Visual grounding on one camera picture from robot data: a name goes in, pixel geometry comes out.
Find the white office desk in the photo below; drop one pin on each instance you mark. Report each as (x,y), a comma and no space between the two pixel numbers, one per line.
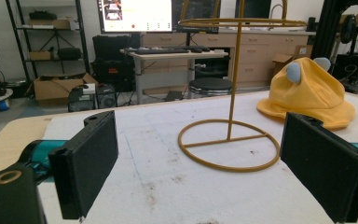
(171,62)

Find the black equipment case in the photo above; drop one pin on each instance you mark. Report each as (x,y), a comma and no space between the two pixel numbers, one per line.
(113,59)

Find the black metal shelf rack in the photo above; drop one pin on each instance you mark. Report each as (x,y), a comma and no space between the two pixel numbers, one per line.
(49,37)

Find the black round stool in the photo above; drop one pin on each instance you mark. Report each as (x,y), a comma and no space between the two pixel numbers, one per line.
(210,86)

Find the computer monitor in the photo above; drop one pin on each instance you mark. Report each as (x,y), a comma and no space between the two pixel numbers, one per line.
(135,15)

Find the yellow hat with blue ears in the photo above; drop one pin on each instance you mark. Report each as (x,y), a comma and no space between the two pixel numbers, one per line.
(307,93)

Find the small cardboard box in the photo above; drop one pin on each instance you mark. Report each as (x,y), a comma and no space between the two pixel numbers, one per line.
(287,57)

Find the open cardboard box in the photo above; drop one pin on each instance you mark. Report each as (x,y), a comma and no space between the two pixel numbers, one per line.
(60,87)

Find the white felt table mat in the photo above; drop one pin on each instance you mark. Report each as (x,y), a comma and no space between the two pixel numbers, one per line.
(199,174)

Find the wooden drawer cabinet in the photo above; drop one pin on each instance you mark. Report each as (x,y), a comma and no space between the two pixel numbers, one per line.
(251,56)

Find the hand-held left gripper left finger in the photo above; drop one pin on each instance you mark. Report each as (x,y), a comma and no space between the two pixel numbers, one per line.
(87,161)

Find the black keyboard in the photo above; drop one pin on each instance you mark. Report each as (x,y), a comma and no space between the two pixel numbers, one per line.
(161,50)

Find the dark monitor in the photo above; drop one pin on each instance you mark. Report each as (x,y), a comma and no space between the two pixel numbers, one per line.
(195,14)

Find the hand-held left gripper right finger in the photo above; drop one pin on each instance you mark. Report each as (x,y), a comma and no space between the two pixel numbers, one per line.
(323,165)

